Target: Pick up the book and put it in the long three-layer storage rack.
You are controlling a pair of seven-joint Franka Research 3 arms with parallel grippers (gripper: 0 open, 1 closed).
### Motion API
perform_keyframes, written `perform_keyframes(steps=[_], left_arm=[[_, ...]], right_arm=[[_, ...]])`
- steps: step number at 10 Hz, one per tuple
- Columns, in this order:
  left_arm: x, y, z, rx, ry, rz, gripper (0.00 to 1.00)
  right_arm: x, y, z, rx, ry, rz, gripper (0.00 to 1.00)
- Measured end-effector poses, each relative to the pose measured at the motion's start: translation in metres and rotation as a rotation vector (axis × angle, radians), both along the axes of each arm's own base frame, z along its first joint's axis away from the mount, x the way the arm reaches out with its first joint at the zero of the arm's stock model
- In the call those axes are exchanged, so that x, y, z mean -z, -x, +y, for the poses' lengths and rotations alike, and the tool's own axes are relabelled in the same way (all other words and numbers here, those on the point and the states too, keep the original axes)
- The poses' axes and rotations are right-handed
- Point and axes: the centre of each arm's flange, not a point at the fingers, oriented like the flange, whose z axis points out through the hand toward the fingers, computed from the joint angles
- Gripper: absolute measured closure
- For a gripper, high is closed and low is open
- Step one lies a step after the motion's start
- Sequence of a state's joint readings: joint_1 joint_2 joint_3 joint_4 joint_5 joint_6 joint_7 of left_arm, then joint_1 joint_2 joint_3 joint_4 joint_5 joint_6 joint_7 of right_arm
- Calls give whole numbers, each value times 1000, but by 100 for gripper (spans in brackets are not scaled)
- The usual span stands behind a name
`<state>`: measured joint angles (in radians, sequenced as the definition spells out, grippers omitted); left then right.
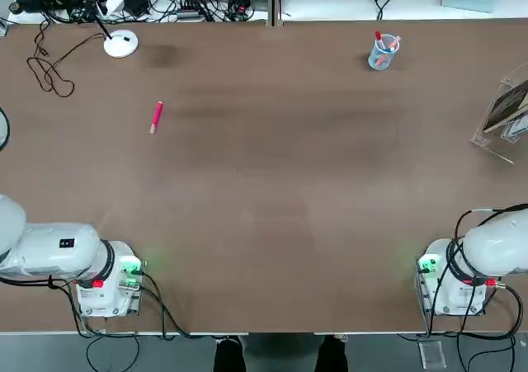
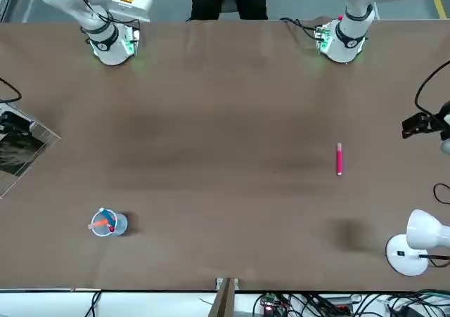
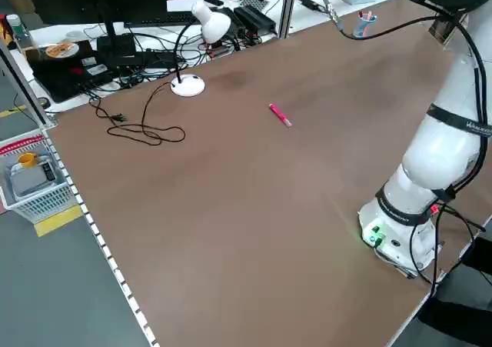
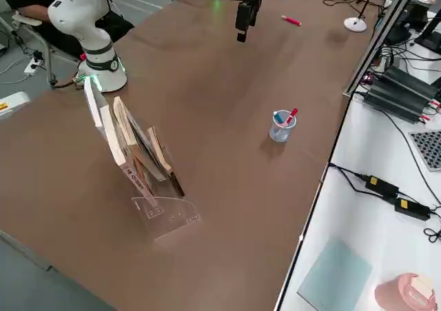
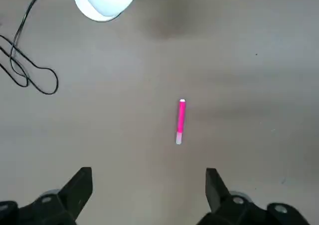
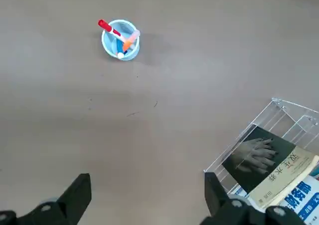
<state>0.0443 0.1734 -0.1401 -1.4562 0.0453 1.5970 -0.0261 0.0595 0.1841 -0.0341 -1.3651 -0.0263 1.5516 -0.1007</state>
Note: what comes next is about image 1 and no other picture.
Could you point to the grey picture cover book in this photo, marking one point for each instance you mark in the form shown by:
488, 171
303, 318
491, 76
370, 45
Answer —
505, 108

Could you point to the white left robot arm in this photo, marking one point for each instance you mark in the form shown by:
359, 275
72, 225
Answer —
49, 252

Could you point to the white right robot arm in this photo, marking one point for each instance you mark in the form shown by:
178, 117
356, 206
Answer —
491, 252

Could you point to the clear acrylic storage rack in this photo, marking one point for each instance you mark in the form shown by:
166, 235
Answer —
495, 141

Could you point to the white book with blue print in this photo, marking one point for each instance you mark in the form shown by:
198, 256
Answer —
515, 129

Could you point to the pink marker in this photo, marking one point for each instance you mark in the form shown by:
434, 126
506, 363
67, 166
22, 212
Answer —
156, 118

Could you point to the clear blue pen cup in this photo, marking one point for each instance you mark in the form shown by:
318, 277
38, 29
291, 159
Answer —
377, 60

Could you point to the orange marker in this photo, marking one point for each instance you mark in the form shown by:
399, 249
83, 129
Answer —
381, 60

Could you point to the small red-lit circuit board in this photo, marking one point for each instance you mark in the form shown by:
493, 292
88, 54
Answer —
241, 11

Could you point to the blue marker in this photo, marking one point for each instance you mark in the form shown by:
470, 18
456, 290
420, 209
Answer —
389, 49

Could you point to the red marker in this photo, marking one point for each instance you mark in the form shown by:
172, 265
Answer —
378, 38

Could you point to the person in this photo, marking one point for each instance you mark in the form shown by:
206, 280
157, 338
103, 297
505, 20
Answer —
280, 353

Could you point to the white desk lamp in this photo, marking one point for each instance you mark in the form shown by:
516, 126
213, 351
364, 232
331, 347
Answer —
120, 44

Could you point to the small clear acrylic plate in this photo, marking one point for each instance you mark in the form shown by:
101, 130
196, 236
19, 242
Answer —
433, 353

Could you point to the aluminium frame post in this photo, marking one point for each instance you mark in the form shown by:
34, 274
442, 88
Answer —
274, 1

